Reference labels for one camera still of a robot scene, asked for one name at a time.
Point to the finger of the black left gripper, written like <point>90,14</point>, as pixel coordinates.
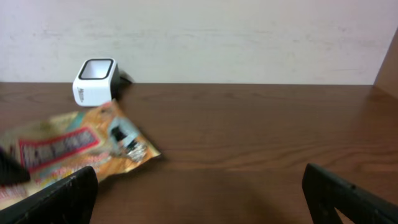
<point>12,171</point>

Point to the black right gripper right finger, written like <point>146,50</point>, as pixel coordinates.
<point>327,194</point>

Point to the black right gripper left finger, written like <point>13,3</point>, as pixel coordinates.
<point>70,200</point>

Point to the yellow snack bag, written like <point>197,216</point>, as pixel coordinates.
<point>54,148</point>

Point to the white barcode scanner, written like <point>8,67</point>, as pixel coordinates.
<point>99,81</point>

